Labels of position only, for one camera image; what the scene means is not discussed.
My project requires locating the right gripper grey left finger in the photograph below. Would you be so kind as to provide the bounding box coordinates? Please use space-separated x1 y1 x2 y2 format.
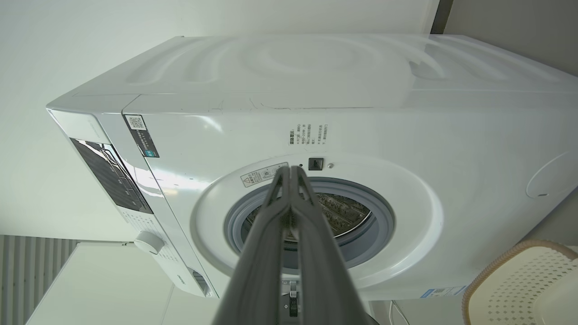
212 167 292 325

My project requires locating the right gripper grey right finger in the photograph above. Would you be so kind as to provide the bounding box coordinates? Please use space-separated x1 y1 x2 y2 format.
291 166 378 325

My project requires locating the silver metal door hinge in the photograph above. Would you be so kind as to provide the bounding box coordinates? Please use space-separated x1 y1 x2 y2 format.
282 280 301 317

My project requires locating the stainless steel washing machine drum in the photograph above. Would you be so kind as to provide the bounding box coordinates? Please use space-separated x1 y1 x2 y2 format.
246 193 373 244

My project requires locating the black washing machine control panel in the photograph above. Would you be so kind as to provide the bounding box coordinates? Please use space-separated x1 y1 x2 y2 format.
70 138 154 215

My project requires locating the cream perforated laundry basket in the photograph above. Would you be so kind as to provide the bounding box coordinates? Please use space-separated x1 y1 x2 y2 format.
461 240 578 325

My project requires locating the grey warning symbol sticker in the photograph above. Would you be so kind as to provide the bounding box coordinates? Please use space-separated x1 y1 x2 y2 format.
240 162 289 188

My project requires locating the white round control knob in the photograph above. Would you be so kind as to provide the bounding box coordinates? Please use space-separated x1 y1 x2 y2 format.
134 231 165 255

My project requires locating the blue energy label sticker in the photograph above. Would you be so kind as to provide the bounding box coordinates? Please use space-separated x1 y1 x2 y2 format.
420 286 466 298

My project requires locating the clear text notice sticker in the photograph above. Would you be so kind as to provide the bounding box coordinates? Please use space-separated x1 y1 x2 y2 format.
287 123 329 147

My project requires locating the white cabinet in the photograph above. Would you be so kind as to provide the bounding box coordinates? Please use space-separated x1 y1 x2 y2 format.
25 241 222 325

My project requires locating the black QR code sticker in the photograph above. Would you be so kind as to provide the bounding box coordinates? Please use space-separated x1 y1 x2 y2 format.
124 114 159 158

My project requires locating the white front-load washing machine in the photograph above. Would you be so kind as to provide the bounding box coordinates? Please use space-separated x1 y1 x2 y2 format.
46 34 578 301

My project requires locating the grey ribbed panel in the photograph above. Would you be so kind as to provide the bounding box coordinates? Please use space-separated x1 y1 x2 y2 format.
0 235 79 325

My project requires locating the round white filter cover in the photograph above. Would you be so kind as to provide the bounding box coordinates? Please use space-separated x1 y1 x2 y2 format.
526 151 578 199

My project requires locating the thin white cable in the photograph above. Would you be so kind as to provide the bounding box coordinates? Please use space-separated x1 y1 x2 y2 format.
387 300 410 325

